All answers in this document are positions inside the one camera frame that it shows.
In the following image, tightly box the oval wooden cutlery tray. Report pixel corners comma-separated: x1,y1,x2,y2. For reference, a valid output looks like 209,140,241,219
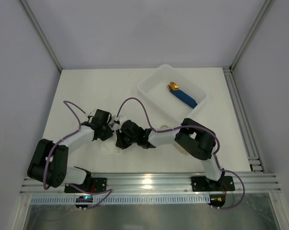
160,125,189,156

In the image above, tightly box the gold cutlery in roll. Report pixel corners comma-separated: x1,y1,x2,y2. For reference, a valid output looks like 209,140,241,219
167,82,179,91

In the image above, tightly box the purple cable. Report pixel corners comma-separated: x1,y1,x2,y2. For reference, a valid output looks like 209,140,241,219
117,97,245,211
43,100,113,211

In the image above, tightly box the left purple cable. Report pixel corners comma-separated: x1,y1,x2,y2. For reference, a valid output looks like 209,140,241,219
43,100,113,211

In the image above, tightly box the left aluminium frame post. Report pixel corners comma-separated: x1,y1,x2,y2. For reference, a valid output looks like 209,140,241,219
18,0,63,73

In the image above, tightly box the white paper napkin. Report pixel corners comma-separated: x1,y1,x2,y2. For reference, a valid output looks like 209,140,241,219
99,139,121,154

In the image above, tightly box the right aluminium side rail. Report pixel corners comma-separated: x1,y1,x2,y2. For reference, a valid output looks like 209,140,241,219
223,67,265,173

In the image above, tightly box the right aluminium frame post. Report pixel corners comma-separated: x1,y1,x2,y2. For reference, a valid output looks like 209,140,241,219
229,0,275,71

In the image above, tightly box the white plastic basket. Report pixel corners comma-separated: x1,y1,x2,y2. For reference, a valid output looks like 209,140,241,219
137,65,208,122

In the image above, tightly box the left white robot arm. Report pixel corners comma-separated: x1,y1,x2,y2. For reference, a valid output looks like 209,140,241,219
27,109,114,194

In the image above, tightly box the aluminium frame post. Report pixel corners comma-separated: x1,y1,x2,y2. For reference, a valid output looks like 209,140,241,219
18,0,63,73
229,0,275,71

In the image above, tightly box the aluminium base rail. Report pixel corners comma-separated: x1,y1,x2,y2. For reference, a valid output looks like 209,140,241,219
20,172,281,196

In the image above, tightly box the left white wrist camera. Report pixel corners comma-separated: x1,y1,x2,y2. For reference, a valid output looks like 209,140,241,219
86,109,97,121

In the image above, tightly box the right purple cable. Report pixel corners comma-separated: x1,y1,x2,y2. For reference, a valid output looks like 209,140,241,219
117,97,245,211

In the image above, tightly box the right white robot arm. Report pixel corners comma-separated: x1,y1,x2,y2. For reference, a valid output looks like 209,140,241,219
112,117,227,192

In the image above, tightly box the white slotted cable duct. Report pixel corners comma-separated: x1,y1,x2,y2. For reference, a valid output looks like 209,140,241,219
30,194,211,205

